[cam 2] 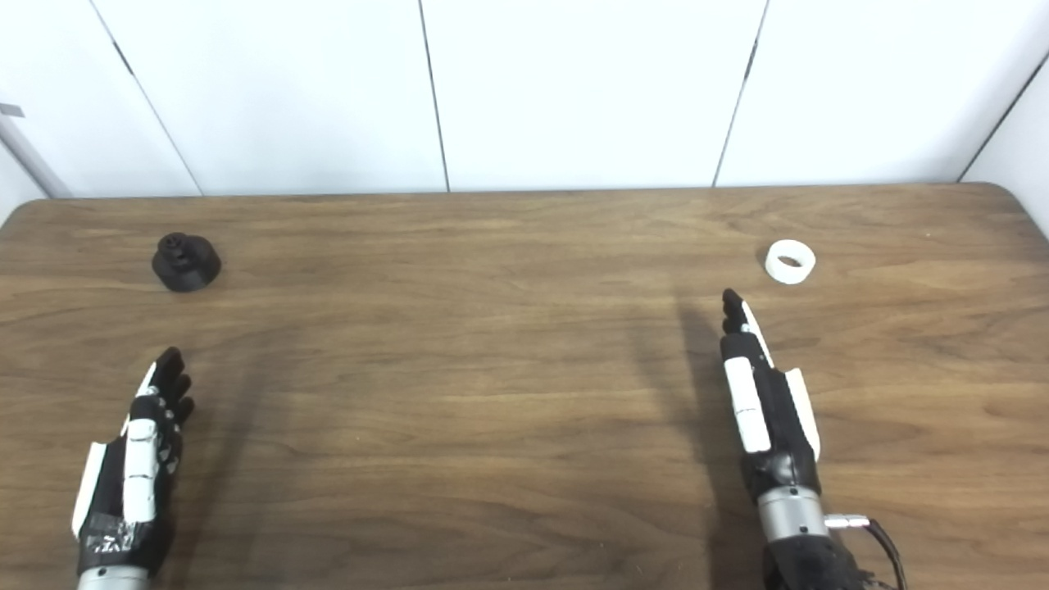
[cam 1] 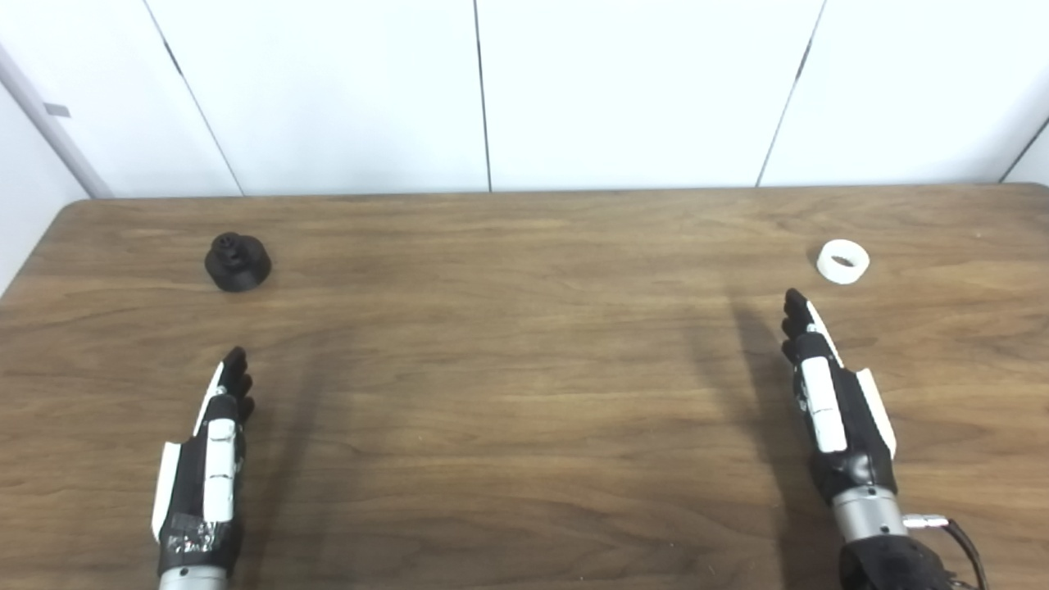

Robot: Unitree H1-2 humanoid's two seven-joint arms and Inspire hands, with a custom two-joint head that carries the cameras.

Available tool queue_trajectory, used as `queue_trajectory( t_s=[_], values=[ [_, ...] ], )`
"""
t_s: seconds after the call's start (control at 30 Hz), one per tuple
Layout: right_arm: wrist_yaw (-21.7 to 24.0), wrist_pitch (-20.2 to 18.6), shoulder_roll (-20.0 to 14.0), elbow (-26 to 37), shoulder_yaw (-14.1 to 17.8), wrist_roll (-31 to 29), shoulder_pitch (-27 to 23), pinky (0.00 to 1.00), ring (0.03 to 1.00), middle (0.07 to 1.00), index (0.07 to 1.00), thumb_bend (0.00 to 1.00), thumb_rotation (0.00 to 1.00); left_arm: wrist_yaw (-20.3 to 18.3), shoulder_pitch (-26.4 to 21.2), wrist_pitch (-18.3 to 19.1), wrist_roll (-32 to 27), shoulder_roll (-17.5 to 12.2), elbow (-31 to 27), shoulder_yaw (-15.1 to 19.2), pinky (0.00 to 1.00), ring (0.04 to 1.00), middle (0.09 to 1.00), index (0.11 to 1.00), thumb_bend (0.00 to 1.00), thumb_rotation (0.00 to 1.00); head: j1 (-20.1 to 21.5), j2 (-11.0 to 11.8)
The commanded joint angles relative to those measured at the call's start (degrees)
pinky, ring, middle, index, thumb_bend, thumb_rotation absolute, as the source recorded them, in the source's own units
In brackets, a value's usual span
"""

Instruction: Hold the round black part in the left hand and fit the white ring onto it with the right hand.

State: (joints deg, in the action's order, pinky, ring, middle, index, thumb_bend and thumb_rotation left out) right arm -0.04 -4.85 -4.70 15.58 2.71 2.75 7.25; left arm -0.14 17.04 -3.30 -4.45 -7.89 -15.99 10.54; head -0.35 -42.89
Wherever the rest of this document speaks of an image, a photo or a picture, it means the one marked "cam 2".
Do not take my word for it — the white and black left hand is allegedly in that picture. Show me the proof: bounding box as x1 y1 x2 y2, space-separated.
72 347 196 576

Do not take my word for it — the white and black right hand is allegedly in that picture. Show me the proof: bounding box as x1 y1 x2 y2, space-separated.
720 288 822 501

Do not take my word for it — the white ring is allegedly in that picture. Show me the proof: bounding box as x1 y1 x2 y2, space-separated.
765 239 817 285

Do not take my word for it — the round black part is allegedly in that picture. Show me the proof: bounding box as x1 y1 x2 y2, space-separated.
152 233 222 293

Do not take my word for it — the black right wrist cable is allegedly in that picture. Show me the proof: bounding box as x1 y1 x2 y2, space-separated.
824 513 907 590

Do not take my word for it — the gray wall corner post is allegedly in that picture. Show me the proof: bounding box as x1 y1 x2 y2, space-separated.
0 111 75 200

